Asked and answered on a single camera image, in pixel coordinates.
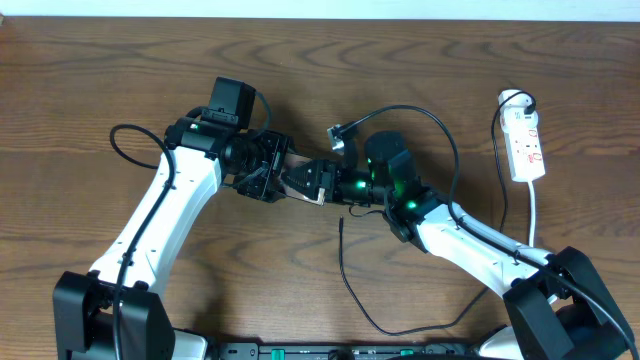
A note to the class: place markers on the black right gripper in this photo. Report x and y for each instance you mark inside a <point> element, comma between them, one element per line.
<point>321,169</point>

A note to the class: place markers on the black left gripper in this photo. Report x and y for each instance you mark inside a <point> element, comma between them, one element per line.
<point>266,186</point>

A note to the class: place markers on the bronze Galaxy smartphone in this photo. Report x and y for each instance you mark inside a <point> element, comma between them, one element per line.
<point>301,178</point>

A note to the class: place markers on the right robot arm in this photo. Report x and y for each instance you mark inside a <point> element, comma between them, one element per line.
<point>557,304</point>

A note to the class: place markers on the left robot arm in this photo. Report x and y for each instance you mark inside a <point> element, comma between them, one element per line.
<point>115,310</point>

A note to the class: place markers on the white power strip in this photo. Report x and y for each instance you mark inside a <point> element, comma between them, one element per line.
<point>519,120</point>

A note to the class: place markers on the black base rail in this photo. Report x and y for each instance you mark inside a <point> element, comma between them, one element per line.
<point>254,351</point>

